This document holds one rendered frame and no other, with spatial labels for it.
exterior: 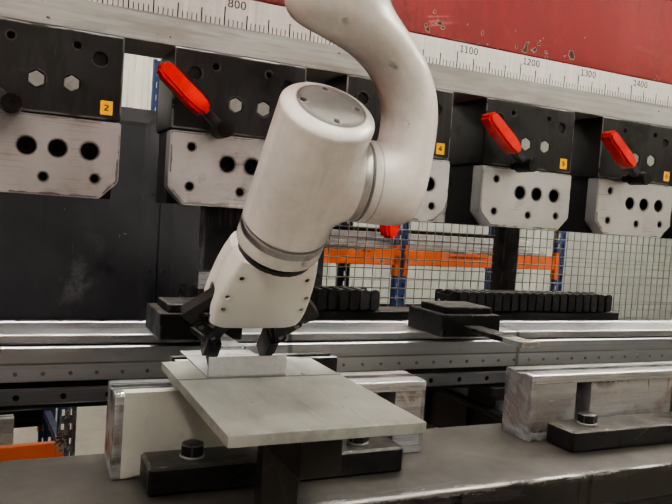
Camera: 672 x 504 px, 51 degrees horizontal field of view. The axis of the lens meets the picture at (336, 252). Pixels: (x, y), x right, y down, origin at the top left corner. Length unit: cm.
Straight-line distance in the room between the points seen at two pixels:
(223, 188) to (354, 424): 31
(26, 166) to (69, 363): 38
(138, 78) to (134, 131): 387
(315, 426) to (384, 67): 31
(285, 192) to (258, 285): 12
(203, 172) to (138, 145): 55
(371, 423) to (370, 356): 57
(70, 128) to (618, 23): 75
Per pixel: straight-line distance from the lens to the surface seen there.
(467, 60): 93
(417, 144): 62
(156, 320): 103
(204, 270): 81
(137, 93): 517
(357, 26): 60
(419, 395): 93
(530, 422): 105
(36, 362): 105
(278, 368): 76
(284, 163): 58
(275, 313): 72
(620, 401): 117
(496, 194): 94
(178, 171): 76
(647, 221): 113
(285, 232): 62
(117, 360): 106
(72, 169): 75
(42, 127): 75
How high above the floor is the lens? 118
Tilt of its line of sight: 3 degrees down
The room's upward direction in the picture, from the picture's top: 4 degrees clockwise
